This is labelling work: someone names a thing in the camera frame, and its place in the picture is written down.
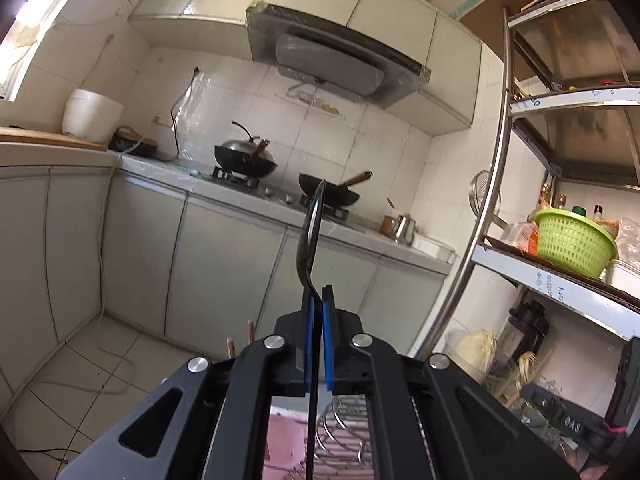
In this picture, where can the wooden cutting board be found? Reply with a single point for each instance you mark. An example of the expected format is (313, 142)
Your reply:
(45, 137)

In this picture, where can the black blender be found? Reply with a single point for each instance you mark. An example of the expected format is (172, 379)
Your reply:
(525, 335)

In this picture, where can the steel kettle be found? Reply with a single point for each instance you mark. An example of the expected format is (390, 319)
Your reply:
(404, 229)

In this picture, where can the gas stove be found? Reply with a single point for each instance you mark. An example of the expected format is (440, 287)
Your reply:
(280, 192)

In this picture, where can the wooden chopstick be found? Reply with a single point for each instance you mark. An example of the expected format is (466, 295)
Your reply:
(250, 332)
(230, 349)

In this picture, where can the black round appliance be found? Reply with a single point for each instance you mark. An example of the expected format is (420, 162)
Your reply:
(132, 142)

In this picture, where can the napa cabbage in bag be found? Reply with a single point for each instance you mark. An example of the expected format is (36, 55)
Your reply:
(475, 350)

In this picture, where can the pink plastic drip tray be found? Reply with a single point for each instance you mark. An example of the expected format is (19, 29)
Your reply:
(285, 440)

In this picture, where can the window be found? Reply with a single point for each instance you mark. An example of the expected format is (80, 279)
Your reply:
(35, 20)

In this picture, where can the brown pot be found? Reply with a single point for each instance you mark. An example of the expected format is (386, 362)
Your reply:
(387, 222)

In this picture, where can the range hood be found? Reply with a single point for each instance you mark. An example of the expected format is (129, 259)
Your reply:
(330, 55)

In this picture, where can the grey base cabinets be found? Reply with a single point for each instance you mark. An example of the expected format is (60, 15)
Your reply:
(200, 260)

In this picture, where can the green plastic basket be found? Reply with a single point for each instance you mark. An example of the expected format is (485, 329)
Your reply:
(575, 245)

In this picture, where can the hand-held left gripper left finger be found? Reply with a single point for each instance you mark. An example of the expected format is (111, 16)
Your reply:
(309, 340)

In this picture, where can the black wok with lid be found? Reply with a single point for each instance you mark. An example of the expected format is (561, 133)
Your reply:
(245, 157)

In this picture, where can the small wall shelf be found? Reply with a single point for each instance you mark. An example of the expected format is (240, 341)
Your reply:
(310, 102)

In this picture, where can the metal shelf rack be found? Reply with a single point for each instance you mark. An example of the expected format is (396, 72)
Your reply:
(565, 290)

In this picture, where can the bag of green vegetables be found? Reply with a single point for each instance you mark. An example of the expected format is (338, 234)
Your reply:
(520, 380)

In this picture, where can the orange snack bag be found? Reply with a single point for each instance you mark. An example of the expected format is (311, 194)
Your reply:
(529, 240)

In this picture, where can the metal strainer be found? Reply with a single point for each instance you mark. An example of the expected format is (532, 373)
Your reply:
(482, 195)

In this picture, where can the white rectangular container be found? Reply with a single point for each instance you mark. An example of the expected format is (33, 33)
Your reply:
(434, 247)

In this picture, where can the black spoon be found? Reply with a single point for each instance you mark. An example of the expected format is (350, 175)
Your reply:
(310, 240)

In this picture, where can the white plastic tray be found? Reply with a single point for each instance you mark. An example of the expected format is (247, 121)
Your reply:
(625, 280)

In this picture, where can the white rice cooker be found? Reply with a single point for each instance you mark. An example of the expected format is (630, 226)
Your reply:
(92, 115)

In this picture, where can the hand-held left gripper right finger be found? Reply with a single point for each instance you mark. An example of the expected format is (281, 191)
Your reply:
(328, 340)

